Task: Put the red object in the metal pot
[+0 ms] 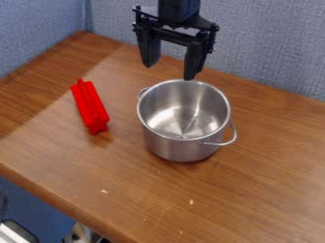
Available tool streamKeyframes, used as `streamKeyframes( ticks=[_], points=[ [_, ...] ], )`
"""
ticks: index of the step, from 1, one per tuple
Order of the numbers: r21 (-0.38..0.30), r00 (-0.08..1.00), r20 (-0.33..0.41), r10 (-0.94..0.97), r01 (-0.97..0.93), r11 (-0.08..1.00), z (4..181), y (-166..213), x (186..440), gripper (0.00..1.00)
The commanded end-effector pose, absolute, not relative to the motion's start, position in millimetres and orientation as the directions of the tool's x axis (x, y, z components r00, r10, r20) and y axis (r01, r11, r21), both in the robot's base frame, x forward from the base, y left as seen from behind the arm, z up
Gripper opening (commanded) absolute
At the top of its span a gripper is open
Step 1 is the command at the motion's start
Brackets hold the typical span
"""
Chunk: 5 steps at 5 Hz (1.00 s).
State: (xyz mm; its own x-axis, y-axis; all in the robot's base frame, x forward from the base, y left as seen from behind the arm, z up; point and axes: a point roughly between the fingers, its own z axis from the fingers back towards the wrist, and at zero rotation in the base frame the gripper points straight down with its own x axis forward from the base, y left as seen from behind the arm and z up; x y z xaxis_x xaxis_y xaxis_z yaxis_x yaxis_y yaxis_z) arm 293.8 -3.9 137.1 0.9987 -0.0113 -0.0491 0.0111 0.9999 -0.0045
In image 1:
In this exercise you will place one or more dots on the red plastic block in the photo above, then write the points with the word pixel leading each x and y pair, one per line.
pixel 90 105

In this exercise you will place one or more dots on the grey object under table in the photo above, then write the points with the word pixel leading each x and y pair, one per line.
pixel 13 233

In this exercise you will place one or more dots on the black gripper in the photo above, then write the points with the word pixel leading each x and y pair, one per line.
pixel 177 14

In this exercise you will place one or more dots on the stainless steel pot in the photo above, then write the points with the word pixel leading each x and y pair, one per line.
pixel 187 120

